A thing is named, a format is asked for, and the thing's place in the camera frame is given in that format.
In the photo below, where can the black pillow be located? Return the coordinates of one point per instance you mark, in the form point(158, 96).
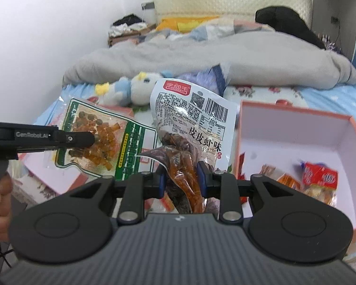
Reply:
point(284, 20)

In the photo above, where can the orange box lid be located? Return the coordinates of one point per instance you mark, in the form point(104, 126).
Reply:
point(44, 172)

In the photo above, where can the black clothes pile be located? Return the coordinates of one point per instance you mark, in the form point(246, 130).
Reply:
point(127, 20)

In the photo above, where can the green bordered snack packet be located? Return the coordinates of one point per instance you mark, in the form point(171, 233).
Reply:
point(83, 115)

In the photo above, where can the cream padded headboard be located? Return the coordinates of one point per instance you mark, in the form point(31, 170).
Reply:
point(225, 1)

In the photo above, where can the yellow cloth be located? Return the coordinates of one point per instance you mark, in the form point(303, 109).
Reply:
point(181, 23)

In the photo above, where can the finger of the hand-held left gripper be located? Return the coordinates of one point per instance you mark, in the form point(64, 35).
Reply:
point(77, 139)

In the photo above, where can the blue plastic bag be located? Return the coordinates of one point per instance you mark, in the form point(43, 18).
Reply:
point(207, 78)

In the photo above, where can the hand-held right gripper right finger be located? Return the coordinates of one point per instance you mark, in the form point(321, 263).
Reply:
point(200, 181)

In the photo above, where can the grey blanket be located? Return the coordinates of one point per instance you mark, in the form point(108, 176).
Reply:
point(255, 59)

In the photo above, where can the orange snack packet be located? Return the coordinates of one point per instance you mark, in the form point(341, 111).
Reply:
point(287, 181)

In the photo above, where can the orange cardboard box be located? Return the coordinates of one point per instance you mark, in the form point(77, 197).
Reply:
point(284, 133)

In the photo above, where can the person's left hand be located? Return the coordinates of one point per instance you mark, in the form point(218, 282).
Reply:
point(0, 210)

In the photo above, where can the white plush toy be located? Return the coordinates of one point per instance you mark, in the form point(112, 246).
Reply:
point(136, 90)

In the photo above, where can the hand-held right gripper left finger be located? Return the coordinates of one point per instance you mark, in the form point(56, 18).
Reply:
point(162, 184)

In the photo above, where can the brown cardboard box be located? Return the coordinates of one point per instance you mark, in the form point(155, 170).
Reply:
point(121, 40)

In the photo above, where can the group of small bottles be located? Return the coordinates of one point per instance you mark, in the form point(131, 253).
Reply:
point(327, 41)

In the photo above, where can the black wall outlet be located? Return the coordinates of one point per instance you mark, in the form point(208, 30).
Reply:
point(335, 19)

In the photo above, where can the blue star bed sheet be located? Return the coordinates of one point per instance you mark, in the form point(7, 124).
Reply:
point(338, 98)

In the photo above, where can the grey wall socket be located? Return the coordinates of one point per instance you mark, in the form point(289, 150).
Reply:
point(147, 5)

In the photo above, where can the red and clear snack packet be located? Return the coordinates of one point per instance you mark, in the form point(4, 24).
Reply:
point(190, 115)

